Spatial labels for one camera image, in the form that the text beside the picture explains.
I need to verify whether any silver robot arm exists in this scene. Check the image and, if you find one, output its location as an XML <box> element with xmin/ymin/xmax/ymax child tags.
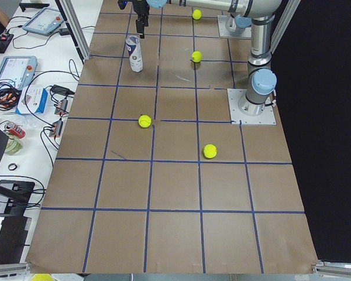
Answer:
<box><xmin>132</xmin><ymin>0</ymin><xmax>281</xmax><ymax>116</ymax></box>
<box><xmin>225</xmin><ymin>15</ymin><xmax>252</xmax><ymax>38</ymax></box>

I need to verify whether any tennis ball far left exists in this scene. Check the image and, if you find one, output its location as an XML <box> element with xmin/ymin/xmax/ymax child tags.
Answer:
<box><xmin>203</xmin><ymin>143</ymin><xmax>218</xmax><ymax>159</ymax></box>

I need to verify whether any tennis ball near base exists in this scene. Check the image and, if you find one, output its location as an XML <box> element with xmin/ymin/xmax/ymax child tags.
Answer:
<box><xmin>192</xmin><ymin>9</ymin><xmax>202</xmax><ymax>20</ymax></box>

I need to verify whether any green tape roll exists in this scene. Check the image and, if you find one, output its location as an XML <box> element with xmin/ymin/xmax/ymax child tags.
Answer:
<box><xmin>4</xmin><ymin>135</ymin><xmax>23</xmax><ymax>155</ymax></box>

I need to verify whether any grey usb hub upper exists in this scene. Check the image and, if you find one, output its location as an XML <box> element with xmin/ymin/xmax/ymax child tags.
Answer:
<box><xmin>54</xmin><ymin>98</ymin><xmax>68</xmax><ymax>116</ymax></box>

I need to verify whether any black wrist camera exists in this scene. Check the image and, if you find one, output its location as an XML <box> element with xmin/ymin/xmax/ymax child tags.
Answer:
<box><xmin>118</xmin><ymin>0</ymin><xmax>127</xmax><ymax>10</ymax></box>

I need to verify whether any teach pendant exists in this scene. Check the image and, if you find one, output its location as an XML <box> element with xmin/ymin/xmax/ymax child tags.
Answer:
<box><xmin>0</xmin><ymin>56</ymin><xmax>37</xmax><ymax>90</ymax></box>
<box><xmin>22</xmin><ymin>7</ymin><xmax>64</xmax><ymax>36</ymax></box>

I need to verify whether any teach pendant near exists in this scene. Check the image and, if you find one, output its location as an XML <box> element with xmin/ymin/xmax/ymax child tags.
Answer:
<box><xmin>0</xmin><ymin>56</ymin><xmax>37</xmax><ymax>90</ymax></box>

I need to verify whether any white blue tennis ball can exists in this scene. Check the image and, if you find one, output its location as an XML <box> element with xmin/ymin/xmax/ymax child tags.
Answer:
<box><xmin>125</xmin><ymin>36</ymin><xmax>143</xmax><ymax>73</ymax></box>

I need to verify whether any red soda can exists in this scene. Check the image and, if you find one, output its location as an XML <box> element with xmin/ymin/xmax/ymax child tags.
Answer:
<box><xmin>5</xmin><ymin>122</ymin><xmax>26</xmax><ymax>139</ymax></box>

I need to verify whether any aluminium frame post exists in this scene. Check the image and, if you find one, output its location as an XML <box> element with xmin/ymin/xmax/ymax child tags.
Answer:
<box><xmin>271</xmin><ymin>0</ymin><xmax>301</xmax><ymax>54</ymax></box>
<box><xmin>55</xmin><ymin>0</ymin><xmax>90</xmax><ymax>64</ymax></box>

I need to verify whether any grey usb hub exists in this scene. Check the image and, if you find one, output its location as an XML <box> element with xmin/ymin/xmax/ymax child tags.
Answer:
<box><xmin>49</xmin><ymin>120</ymin><xmax>63</xmax><ymax>138</ymax></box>
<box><xmin>54</xmin><ymin>98</ymin><xmax>68</xmax><ymax>116</ymax></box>

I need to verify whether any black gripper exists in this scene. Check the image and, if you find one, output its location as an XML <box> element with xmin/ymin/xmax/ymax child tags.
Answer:
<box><xmin>132</xmin><ymin>0</ymin><xmax>150</xmax><ymax>39</ymax></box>

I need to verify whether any tennis ball front of table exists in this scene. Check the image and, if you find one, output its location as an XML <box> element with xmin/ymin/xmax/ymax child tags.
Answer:
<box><xmin>138</xmin><ymin>115</ymin><xmax>152</xmax><ymax>128</ymax></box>

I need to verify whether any tennis ball table centre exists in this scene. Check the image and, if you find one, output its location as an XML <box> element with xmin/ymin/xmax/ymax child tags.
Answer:
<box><xmin>191</xmin><ymin>51</ymin><xmax>203</xmax><ymax>63</ymax></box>

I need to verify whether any black power adapter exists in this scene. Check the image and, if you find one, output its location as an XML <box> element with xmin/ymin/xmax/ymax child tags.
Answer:
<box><xmin>50</xmin><ymin>84</ymin><xmax>75</xmax><ymax>97</ymax></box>

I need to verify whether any teach pendant far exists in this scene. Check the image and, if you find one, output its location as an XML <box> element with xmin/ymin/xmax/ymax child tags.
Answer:
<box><xmin>22</xmin><ymin>7</ymin><xmax>64</xmax><ymax>36</ymax></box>

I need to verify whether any blue box on desk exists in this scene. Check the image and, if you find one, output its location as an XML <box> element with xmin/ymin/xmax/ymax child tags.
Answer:
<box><xmin>15</xmin><ymin>85</ymin><xmax>48</xmax><ymax>115</ymax></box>

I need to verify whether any aluminium frame post back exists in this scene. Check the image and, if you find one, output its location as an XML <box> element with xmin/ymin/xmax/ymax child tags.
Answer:
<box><xmin>271</xmin><ymin>0</ymin><xmax>301</xmax><ymax>54</ymax></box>

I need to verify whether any grey usb hub lower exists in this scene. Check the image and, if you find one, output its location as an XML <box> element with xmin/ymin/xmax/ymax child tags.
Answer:
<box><xmin>49</xmin><ymin>120</ymin><xmax>63</xmax><ymax>138</ymax></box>

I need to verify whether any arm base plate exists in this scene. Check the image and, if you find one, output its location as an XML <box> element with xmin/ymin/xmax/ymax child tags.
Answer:
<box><xmin>227</xmin><ymin>88</ymin><xmax>276</xmax><ymax>125</ymax></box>
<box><xmin>218</xmin><ymin>15</ymin><xmax>252</xmax><ymax>40</ymax></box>

